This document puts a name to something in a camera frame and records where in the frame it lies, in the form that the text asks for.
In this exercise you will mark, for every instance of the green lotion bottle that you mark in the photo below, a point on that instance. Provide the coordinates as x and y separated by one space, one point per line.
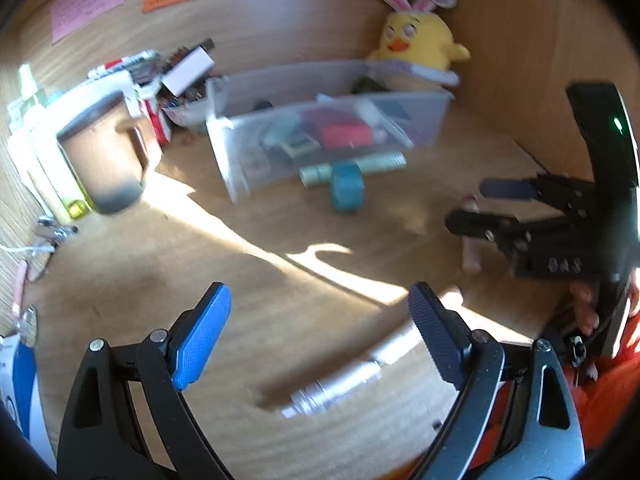
48 166

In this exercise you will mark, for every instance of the light green tube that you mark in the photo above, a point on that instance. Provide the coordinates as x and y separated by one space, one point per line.
367 164

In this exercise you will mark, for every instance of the dark green dropper bottle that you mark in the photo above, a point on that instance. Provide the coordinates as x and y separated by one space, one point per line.
366 84

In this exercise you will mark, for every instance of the pink sticky note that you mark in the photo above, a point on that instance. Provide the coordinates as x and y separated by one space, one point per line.
69 15

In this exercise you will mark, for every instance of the person's hand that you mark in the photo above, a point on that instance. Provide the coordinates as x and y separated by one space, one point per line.
586 318

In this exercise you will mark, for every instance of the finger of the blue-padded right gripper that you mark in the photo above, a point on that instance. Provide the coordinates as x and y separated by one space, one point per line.
540 436

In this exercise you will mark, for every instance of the yellow chick bunny plush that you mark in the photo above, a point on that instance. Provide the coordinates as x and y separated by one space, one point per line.
417 41

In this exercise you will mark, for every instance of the red white marker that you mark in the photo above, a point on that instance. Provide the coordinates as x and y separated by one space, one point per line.
122 64

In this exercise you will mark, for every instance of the blue Max staples box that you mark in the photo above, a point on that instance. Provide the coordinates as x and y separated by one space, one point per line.
293 144

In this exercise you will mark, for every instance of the white silver pen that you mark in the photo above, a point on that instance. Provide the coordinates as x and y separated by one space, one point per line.
321 394

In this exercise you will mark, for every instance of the white bowl of marbles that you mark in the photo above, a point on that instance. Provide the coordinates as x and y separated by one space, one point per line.
188 110

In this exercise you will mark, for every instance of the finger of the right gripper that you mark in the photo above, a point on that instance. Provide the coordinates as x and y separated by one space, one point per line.
508 189
506 232

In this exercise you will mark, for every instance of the red foil packet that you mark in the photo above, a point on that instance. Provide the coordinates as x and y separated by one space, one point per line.
335 129

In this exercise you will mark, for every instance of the stack of books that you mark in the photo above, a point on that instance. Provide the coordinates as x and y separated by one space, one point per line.
65 106

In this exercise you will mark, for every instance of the blue white object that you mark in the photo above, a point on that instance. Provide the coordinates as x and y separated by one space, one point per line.
20 396

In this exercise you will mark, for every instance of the teal tape roll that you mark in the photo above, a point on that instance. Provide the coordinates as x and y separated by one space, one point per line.
346 187

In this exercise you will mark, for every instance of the small white box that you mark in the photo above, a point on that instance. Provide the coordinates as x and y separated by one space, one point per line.
190 69

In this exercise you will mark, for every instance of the clear plastic storage bin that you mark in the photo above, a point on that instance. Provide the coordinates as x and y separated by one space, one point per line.
266 125

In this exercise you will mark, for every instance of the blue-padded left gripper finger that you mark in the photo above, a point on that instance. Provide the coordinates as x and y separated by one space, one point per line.
101 436

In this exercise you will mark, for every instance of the brown lidded mug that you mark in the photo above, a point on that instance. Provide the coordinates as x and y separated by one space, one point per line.
110 153

